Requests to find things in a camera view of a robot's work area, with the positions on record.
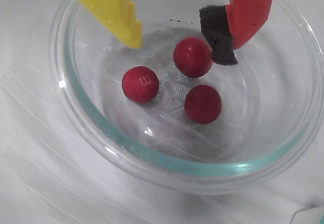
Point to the orange gripper right finger with foam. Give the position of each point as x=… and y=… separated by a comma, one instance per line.
x=248, y=11

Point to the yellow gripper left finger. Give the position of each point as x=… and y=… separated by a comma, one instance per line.
x=108, y=6

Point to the red round candy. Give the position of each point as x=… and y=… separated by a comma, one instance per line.
x=193, y=57
x=140, y=84
x=203, y=104

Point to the glass bowl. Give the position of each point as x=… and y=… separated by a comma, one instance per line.
x=152, y=158

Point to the white tablecloth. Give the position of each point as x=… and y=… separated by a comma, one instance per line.
x=25, y=158

